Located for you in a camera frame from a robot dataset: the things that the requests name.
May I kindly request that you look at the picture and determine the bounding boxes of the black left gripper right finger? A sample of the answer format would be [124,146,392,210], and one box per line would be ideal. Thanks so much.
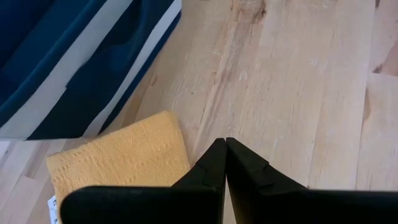
[225,136,398,224]

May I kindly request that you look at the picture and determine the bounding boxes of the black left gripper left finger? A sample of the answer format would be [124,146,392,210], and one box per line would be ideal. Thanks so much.
[60,138,228,224]

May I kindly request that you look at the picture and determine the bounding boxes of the yellow terry towel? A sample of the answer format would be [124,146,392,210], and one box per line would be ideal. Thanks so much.
[45,110,192,224]

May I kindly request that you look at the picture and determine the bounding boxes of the navy white striped fabric bin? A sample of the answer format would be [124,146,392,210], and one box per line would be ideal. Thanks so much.
[0,0,183,142]

